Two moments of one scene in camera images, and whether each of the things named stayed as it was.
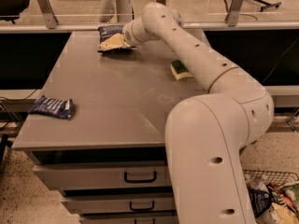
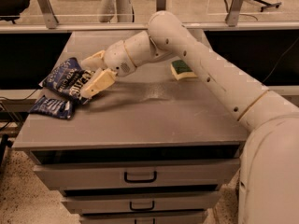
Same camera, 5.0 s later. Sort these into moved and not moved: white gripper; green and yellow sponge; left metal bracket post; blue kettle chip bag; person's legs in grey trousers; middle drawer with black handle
Moved: blue kettle chip bag; white gripper
Not moved: person's legs in grey trousers; green and yellow sponge; middle drawer with black handle; left metal bracket post
